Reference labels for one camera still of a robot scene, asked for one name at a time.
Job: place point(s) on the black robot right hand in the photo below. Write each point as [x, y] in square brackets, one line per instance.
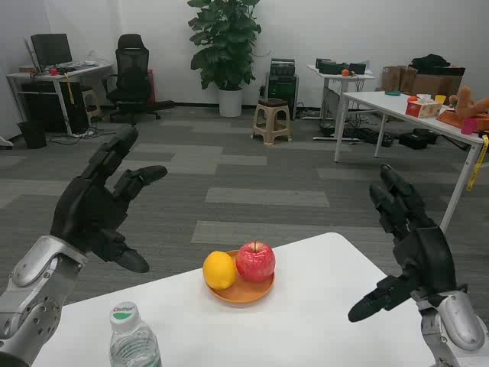
[424, 252]

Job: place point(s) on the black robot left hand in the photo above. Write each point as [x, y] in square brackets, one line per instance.
[84, 214]

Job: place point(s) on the clear water bottle green label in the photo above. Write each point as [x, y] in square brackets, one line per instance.
[130, 344]

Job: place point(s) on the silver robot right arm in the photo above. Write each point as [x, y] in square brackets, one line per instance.
[458, 325]

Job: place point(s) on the black trash bin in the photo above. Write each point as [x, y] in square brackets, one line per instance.
[32, 135]

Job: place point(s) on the white wheeled base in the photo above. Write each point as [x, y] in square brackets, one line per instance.
[4, 142]

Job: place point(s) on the small tan stool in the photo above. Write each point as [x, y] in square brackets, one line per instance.
[91, 103]

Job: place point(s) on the black floor case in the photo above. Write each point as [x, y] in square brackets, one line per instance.
[418, 139]

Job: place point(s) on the pink cup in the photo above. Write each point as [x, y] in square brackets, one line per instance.
[469, 126]

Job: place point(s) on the orange tray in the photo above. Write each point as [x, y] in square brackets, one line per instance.
[451, 117]

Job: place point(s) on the orange tissue box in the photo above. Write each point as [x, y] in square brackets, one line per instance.
[423, 110]

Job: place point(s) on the white desk with monitor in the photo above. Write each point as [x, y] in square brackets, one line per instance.
[76, 71]

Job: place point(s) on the black office chair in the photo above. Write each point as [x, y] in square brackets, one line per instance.
[131, 76]

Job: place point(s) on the yellow lemon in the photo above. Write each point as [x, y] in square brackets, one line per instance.
[218, 271]

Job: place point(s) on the yellow cup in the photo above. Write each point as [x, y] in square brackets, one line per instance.
[440, 99]

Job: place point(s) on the orange plush toy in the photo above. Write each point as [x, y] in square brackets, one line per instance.
[464, 101]

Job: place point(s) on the long white table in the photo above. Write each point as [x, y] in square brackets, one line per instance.
[382, 101]

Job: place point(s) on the teal plate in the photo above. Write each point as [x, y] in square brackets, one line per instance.
[392, 93]

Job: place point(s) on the black computer monitor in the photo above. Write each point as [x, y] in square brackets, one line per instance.
[50, 49]

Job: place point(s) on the brown cardboard box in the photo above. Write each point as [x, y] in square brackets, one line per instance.
[437, 84]

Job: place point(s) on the orange round plate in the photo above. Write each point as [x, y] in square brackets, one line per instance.
[244, 292]

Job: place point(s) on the white plant pot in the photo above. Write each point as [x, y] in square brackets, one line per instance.
[230, 102]

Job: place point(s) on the black bag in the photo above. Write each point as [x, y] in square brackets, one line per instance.
[429, 63]

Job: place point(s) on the small black equipment box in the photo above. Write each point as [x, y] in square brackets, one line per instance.
[357, 69]

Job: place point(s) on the small orange fruit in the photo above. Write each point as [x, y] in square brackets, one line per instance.
[346, 72]

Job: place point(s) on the small white desk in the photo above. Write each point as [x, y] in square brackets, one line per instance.
[336, 74]

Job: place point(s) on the beige plastic stool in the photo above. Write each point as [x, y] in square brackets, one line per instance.
[272, 118]

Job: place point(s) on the large black equipment box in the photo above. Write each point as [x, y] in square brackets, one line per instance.
[330, 67]

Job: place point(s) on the black computer tower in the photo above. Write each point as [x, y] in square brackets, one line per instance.
[282, 93]

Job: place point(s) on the green leafy plant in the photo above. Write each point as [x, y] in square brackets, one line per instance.
[225, 42]

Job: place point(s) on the black equipment case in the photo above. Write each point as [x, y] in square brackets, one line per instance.
[282, 67]

